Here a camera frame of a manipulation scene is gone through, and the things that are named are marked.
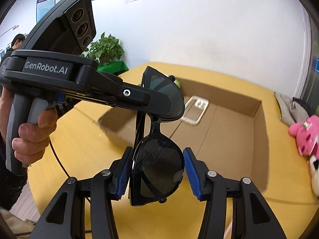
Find green potted plant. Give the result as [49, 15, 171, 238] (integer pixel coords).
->
[81, 33, 124, 65]

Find person in background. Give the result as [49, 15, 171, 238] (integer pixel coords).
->
[1, 34, 25, 64]

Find blue wall poster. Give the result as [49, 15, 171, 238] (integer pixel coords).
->
[36, 0, 56, 23]

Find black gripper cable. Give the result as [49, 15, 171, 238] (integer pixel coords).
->
[49, 137, 70, 179]

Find black sunglasses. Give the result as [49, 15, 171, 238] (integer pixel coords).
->
[129, 66, 185, 207]

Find white clear phone case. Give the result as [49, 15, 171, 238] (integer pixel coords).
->
[181, 96, 209, 125]

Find green cloth covered stand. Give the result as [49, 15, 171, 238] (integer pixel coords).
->
[98, 61, 129, 75]

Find teal pink plush doll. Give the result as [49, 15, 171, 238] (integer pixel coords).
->
[168, 75, 181, 88]

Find pink plush bear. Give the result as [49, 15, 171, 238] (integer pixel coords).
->
[288, 115, 319, 159]

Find white plush toy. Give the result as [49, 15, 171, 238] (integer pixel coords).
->
[308, 155, 319, 197]

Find operator left hand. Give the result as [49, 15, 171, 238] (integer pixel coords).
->
[1, 88, 57, 165]

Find grey folded cloth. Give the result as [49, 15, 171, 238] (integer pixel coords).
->
[274, 92, 309, 126]

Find brown cardboard box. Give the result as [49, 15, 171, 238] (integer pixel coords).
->
[94, 75, 271, 195]

